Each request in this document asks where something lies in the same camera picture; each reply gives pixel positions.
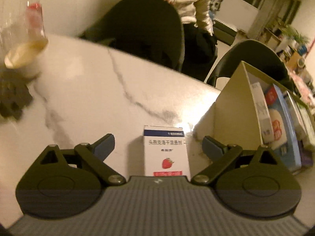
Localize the blue medicine box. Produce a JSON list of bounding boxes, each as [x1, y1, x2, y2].
[[265, 84, 302, 172]]

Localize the dark chair near woman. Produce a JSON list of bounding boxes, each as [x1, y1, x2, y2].
[[79, 0, 185, 71]]

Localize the small white purple box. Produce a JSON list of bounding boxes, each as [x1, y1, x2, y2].
[[143, 126, 191, 179]]

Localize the white paper bowl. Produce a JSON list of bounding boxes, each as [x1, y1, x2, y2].
[[4, 38, 49, 78]]

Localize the potted green plant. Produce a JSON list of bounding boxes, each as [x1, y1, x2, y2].
[[281, 25, 310, 45]]

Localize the woman in white jacket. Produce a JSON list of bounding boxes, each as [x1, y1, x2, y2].
[[164, 0, 217, 82]]

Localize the large cardboard sorting box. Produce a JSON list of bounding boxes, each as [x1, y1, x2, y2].
[[202, 61, 314, 172]]

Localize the white bear cough medicine box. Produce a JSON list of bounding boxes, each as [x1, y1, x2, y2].
[[250, 82, 274, 143]]

